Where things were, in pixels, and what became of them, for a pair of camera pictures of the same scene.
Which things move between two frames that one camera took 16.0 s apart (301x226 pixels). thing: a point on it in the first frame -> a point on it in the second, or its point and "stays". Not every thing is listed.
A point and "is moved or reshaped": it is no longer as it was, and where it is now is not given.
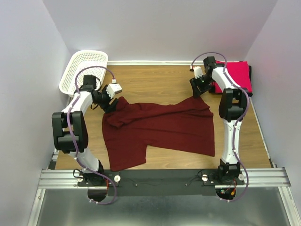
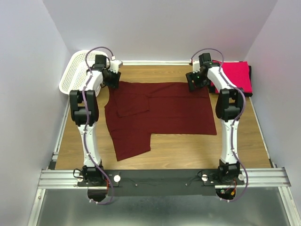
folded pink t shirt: (239, 71) stays
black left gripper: (107, 108) -> (114, 83)
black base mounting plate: (160, 182) stays
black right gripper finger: (195, 91) -> (190, 79)
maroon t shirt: (186, 125) is moved or reshaped
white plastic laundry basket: (82, 59) stays
